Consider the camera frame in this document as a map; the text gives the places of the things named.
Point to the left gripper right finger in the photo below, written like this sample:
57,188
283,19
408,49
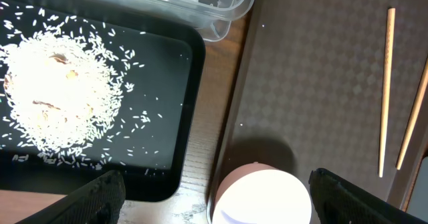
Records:
338,201

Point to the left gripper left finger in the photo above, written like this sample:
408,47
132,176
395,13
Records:
98,202

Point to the pink white bowl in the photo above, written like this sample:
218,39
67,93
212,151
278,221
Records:
260,193

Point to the rice food scraps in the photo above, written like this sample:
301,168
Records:
70,91

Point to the grey dishwasher rack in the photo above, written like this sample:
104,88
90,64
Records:
418,201

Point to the brown serving tray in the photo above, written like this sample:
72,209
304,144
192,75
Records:
309,91

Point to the black plastic tray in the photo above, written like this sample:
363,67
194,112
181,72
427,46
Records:
151,130

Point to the right wooden chopstick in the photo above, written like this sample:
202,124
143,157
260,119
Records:
417,104

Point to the wooden chopstick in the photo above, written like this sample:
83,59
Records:
386,91
417,104

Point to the left wooden chopstick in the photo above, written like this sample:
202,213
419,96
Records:
386,91

